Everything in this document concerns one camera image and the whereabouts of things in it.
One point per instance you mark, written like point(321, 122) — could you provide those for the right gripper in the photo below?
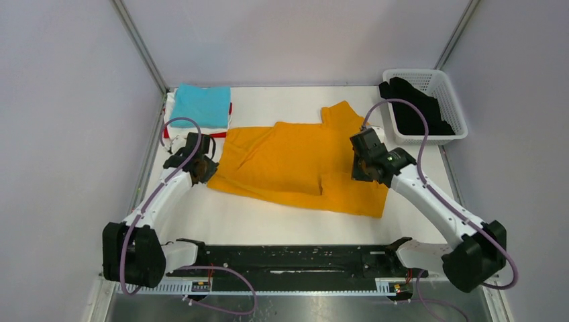
point(356, 174)

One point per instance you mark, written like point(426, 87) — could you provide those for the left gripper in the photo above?
point(211, 170)

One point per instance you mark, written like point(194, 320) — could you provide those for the yellow t-shirt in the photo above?
point(305, 165)

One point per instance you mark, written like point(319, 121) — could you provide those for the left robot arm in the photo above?
point(138, 250)

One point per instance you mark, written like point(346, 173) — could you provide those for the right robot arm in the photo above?
point(473, 251)

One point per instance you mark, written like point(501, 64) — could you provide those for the folded white t-shirt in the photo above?
point(170, 100)

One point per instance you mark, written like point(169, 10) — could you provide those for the black t-shirt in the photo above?
point(407, 120)

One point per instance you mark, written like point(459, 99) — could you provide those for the folded turquoise t-shirt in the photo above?
point(208, 107)

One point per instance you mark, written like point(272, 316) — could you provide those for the white plastic basket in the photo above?
point(436, 84)

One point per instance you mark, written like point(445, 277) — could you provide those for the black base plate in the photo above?
point(301, 267)

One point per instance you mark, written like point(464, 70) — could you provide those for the white cable duct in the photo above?
point(202, 288)

